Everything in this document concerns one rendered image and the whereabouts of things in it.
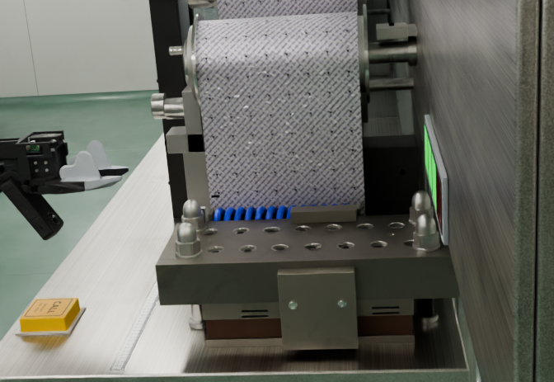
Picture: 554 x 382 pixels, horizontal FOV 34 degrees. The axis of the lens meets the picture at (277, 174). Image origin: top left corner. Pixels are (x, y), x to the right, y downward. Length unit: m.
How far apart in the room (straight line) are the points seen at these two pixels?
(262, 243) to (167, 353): 0.20
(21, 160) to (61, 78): 5.98
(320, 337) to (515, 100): 0.78
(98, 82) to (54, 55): 0.40
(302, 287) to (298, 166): 0.24
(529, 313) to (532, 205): 0.06
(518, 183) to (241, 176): 0.91
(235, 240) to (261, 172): 0.14
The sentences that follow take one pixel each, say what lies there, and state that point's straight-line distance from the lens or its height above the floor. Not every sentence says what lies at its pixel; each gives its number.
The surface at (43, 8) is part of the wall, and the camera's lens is 7.32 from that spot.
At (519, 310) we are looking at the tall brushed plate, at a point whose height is 1.27.
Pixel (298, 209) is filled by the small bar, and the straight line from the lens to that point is 1.31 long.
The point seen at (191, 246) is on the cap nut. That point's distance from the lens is 1.22.
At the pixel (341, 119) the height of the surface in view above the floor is 1.17.
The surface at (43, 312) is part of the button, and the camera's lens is 1.39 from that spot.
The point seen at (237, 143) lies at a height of 1.14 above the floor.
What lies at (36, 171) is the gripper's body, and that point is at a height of 1.11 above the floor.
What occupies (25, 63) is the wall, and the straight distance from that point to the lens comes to 7.45.
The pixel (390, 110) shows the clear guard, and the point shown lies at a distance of 2.39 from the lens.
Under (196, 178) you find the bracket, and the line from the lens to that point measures 1.46.
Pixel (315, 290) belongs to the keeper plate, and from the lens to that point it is 1.18.
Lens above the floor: 1.49
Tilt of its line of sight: 17 degrees down
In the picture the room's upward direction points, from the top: 4 degrees counter-clockwise
